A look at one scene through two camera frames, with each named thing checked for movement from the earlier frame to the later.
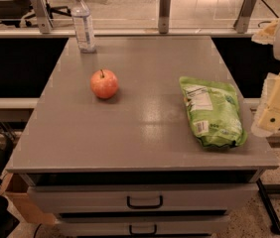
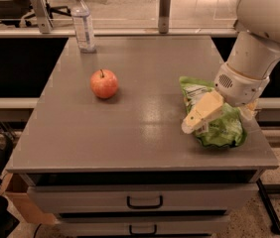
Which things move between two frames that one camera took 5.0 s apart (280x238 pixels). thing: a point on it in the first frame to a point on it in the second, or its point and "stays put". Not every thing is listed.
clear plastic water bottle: x=83 y=25 stays put
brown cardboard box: x=15 y=187 stays put
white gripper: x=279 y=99 to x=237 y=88
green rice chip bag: x=213 y=112 stays put
